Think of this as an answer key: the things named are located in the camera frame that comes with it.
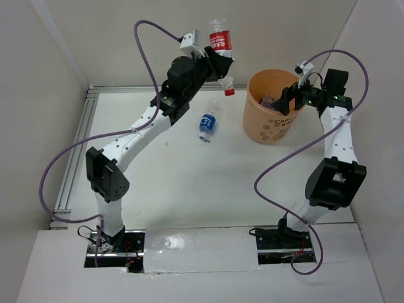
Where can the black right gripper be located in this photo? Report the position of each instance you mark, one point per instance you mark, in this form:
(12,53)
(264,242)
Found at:
(283,104)

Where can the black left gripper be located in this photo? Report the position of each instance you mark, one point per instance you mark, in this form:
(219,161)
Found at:
(216,64)

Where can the blue label bottle blue cap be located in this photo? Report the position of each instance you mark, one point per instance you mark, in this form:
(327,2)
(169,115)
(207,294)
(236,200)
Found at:
(267,102)

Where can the red label clear bottle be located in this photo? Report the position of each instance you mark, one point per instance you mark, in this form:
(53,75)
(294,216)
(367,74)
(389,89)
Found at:
(220,41)

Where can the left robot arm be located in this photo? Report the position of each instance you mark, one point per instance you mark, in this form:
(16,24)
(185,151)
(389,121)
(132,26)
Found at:
(105,167)

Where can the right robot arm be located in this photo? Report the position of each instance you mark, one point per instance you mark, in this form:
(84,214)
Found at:
(336,180)

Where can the orange plastic bin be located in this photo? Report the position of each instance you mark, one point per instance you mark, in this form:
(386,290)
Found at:
(261,124)

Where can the blue label bottle white neck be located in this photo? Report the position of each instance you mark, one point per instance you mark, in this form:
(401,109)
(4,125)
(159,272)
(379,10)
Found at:
(210,119)

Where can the white taped cover sheet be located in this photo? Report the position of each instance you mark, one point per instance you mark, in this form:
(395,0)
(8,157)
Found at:
(204,250)

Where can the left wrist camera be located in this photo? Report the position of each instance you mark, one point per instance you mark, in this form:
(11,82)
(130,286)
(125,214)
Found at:
(190,44)

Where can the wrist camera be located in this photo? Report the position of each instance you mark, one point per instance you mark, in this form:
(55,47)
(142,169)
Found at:
(303,70)
(190,44)

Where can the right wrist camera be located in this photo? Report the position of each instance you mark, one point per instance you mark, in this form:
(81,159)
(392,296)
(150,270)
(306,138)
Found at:
(303,70)

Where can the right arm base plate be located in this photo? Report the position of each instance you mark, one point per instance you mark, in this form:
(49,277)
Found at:
(276,248)

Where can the aluminium table edge rail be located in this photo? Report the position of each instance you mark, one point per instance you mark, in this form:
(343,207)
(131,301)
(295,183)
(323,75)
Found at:
(177,180)

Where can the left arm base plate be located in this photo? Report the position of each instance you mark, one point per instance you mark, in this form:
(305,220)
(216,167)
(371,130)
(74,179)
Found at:
(129,254)

